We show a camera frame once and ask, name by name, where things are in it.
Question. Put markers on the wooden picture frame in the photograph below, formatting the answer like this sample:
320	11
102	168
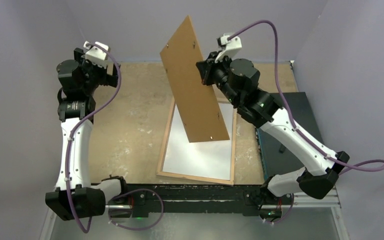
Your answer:
162	159

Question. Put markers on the printed photo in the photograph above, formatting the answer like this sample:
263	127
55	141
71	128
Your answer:
195	155

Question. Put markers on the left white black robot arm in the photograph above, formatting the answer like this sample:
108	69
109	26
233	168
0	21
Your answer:
74	196

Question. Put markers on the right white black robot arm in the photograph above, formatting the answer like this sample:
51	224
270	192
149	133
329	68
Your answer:
320	171

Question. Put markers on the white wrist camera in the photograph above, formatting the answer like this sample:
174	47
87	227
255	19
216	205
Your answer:
227	48
95	55

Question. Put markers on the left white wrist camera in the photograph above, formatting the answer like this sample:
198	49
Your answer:
95	55

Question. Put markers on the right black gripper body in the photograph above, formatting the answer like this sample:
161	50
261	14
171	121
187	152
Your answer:
218	73

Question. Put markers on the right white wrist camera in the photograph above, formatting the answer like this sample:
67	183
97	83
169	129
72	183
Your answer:
227	48

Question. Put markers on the small hammer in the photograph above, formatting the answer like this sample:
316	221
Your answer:
282	149

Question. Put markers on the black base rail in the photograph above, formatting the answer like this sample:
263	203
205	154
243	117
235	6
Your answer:
245	199

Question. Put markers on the dark blue book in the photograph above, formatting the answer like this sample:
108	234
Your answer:
272	161

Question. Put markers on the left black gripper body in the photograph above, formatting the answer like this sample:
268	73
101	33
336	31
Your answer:
95	75

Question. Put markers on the brown backing board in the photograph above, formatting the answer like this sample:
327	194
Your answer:
197	104

